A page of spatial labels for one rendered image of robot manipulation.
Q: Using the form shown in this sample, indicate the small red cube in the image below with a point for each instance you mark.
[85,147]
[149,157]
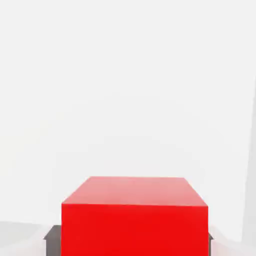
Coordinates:
[134,226]

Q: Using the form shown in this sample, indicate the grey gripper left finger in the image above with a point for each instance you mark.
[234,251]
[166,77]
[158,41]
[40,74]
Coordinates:
[54,242]

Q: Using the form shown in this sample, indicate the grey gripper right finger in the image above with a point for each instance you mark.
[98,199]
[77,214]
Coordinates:
[210,246]

